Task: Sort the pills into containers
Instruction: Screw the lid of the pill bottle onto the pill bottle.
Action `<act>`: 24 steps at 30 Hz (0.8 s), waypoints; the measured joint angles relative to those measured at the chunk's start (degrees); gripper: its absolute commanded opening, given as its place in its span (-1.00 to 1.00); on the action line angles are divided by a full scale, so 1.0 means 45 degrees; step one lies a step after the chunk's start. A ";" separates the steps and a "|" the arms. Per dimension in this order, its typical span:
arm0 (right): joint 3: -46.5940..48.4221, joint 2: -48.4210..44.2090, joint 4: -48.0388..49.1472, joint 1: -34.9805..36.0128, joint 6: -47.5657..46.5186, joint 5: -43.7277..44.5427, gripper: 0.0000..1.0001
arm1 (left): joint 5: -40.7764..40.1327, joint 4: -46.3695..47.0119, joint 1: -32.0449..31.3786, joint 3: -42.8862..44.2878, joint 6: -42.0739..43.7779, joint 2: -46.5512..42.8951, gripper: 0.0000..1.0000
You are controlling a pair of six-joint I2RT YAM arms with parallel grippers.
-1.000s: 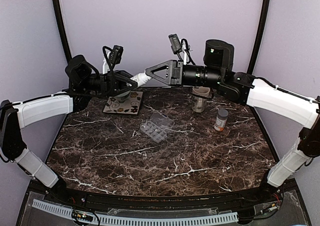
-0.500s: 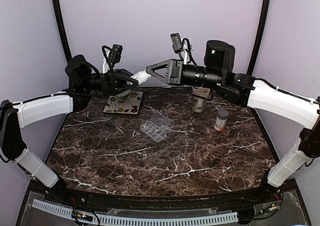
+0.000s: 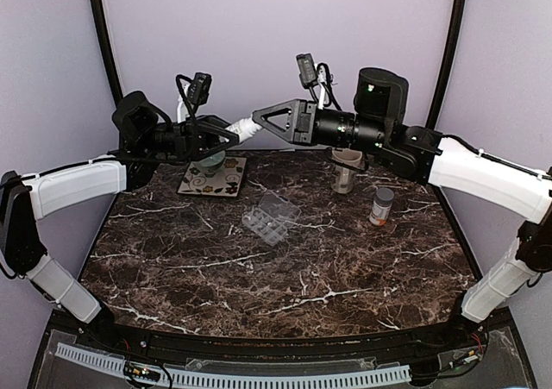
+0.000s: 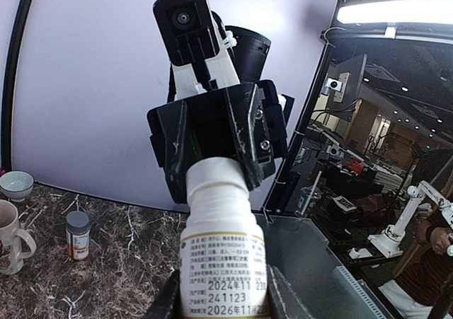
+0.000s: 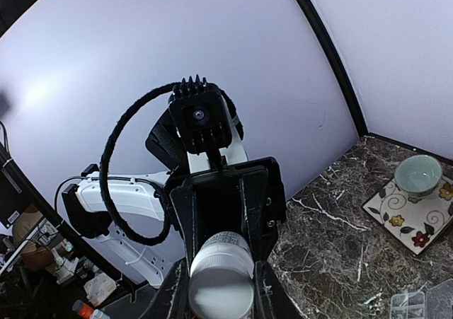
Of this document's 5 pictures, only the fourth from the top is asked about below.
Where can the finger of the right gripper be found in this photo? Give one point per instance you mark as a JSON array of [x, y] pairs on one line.
[[250, 133], [179, 132]]

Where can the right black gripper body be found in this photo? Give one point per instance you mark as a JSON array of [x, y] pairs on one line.
[[215, 133]]

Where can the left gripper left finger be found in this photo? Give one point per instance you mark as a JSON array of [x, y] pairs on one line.
[[167, 303]]

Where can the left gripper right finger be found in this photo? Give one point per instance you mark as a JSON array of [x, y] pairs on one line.
[[284, 303]]

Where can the small white bottle cap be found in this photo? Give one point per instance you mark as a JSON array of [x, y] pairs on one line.
[[214, 172]]

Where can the small white pill bottle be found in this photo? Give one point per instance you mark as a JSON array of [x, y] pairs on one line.
[[223, 272]]

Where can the orange pill bottle grey cap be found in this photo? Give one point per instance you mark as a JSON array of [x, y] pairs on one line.
[[78, 235]]

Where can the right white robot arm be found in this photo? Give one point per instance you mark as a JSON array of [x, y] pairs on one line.
[[249, 56]]

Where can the beige ceramic mug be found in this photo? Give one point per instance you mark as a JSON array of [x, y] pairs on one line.
[[16, 243]]

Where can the green ceramic bowl right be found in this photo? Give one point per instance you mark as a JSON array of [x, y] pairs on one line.
[[16, 185]]

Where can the ceiling light strip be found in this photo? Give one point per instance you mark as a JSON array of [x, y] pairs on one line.
[[409, 11]]

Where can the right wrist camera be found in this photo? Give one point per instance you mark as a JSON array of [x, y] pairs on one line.
[[199, 48]]

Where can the right black frame post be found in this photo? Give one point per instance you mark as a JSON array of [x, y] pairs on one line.
[[9, 81]]

